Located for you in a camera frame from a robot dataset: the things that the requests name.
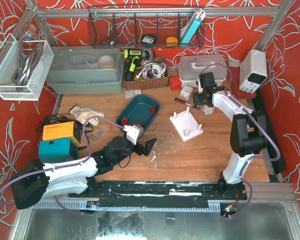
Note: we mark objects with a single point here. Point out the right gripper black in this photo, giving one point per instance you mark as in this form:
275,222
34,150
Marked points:
198,99

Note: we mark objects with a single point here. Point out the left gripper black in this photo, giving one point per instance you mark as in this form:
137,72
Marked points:
142,148

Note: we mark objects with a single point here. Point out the red handled ratchet wrench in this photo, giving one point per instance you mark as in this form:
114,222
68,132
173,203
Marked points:
181,101

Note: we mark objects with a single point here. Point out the plastic bag with parts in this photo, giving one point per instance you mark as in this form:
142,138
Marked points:
208,110

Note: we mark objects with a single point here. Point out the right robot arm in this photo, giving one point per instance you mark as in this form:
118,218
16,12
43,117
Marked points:
246,139

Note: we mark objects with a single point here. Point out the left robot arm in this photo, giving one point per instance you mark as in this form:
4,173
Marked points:
38,180

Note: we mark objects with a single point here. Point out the red spool spring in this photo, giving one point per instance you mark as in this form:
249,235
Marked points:
124,121

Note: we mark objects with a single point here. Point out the small red spring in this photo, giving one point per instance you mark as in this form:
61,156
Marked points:
153,110

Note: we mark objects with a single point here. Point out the white power plug adapter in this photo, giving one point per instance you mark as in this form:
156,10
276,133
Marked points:
186,92

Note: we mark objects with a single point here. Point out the red small box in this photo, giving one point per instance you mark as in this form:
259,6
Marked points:
174,83

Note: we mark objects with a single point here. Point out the teal plastic tray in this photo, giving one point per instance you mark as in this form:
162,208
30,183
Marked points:
138,111

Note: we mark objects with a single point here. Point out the woven brown basket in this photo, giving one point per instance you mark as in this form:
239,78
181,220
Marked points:
143,84

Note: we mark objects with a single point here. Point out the clear small label bag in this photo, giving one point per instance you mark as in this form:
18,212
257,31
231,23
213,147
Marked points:
132,93

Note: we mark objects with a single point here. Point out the white power supply unit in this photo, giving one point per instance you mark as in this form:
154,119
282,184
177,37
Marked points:
253,71

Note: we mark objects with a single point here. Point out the yellow tape measure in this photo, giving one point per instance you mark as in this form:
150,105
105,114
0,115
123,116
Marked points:
171,42

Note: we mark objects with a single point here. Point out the white work glove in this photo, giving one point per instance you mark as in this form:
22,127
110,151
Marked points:
81,114

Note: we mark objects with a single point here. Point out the orange power box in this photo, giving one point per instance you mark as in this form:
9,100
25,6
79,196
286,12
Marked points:
56,131

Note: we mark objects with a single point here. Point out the teal power box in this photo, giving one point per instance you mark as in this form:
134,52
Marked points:
58,150

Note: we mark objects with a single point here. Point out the grey plastic storage box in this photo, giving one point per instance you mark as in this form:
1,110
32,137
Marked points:
79,70

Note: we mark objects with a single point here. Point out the clear acrylic hanging box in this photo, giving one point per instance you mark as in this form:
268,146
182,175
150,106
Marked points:
23,68

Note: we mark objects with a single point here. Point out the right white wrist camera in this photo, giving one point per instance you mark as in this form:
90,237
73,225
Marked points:
198,83

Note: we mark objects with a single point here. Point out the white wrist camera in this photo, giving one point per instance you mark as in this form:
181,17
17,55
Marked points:
133,132
198,83

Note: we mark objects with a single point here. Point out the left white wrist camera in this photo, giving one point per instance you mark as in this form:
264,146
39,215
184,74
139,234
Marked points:
133,132

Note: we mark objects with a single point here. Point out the white peg base plate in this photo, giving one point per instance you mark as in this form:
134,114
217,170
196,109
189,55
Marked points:
186,125

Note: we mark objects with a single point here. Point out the white plastic case with handle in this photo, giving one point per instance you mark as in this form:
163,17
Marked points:
190,67

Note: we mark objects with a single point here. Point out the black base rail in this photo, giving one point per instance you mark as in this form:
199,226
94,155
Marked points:
161,194

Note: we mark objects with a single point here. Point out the metal bracket piece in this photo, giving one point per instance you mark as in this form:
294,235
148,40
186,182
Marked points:
96,133

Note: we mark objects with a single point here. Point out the green yellow cordless drill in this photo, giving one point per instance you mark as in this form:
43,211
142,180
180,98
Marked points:
135,56

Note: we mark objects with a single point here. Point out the black cable duct strip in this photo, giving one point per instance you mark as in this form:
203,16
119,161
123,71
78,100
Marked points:
259,105

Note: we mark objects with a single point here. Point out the aluminium frame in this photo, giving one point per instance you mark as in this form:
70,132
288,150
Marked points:
229,28

